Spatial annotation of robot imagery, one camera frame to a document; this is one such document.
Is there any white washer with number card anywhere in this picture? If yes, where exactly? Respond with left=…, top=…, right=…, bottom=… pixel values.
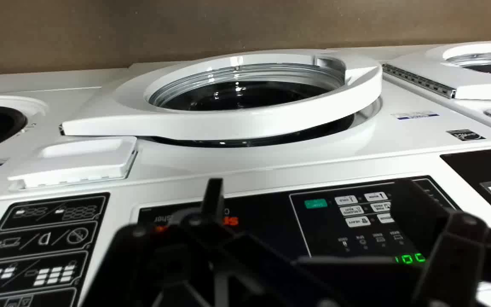
left=0, top=41, right=491, bottom=307

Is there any white round glass washer door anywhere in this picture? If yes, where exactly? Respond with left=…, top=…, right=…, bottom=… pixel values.
left=440, top=41, right=491, bottom=78
left=59, top=49, right=385, bottom=150

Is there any black washer instruction label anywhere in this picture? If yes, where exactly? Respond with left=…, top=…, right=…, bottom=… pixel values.
left=0, top=191, right=112, bottom=307

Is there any white washer with large label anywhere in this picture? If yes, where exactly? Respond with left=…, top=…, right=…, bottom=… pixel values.
left=380, top=39, right=491, bottom=141

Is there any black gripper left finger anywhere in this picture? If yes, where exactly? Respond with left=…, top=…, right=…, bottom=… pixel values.
left=82, top=177, right=315, bottom=307

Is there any white washer beside wall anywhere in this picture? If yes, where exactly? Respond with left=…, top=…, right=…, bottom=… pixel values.
left=0, top=66, right=116, bottom=218

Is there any white detergent drawer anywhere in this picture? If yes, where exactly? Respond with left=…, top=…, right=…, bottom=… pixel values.
left=5, top=135, right=140, bottom=193

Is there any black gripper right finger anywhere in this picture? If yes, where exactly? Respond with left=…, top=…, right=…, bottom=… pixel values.
left=295, top=211, right=491, bottom=307

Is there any black panel with number card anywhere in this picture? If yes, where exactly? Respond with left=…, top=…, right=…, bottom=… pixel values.
left=440, top=145, right=491, bottom=227

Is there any black button control panel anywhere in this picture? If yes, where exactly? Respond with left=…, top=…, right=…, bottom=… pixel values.
left=136, top=175, right=457, bottom=307

